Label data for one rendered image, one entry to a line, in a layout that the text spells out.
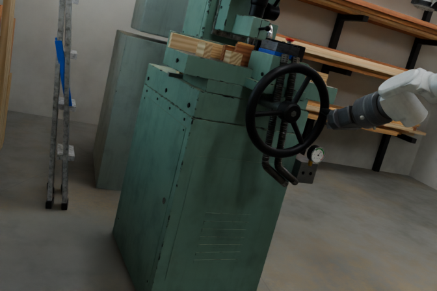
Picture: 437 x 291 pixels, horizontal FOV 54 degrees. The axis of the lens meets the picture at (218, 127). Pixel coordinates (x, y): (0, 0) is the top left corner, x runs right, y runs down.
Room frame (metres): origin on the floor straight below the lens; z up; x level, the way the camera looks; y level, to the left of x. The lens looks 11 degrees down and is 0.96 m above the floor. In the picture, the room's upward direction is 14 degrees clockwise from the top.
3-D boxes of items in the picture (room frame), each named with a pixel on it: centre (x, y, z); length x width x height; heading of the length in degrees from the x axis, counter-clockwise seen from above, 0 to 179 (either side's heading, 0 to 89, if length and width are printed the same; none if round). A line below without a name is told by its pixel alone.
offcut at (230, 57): (1.39, 0.01, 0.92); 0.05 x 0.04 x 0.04; 125
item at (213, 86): (1.51, -0.06, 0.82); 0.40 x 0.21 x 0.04; 118
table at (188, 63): (1.47, -0.10, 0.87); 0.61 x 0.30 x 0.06; 118
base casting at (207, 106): (1.67, 0.03, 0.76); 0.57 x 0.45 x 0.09; 28
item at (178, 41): (1.59, -0.04, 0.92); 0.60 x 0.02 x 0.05; 118
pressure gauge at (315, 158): (1.50, -0.36, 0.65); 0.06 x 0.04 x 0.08; 118
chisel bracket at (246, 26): (1.58, -0.02, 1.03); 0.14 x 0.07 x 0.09; 28
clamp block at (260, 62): (1.40, -0.14, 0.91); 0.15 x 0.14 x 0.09; 118
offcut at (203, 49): (1.35, 0.10, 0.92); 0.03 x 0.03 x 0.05; 51
